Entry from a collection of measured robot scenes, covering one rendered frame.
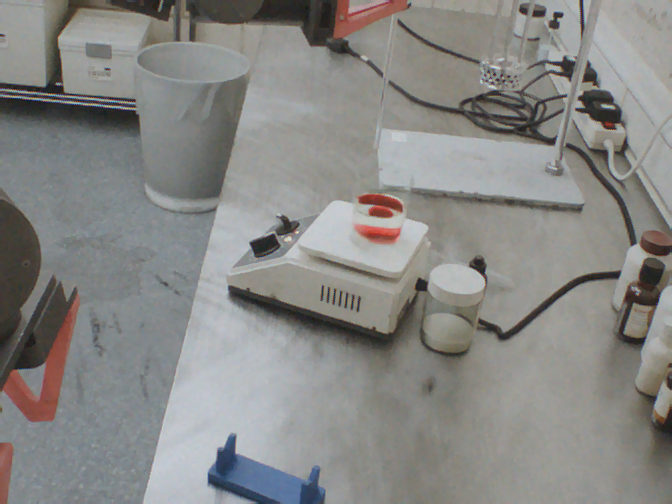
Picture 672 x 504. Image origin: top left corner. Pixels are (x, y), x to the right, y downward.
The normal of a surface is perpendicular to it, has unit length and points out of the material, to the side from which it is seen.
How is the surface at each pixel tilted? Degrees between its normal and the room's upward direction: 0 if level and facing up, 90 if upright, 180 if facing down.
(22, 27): 93
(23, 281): 84
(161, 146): 94
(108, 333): 0
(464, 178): 0
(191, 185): 94
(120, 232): 0
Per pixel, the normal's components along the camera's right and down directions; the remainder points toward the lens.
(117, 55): 0.03, 0.55
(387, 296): -0.36, 0.45
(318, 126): 0.11, -0.85
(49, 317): 1.00, -0.07
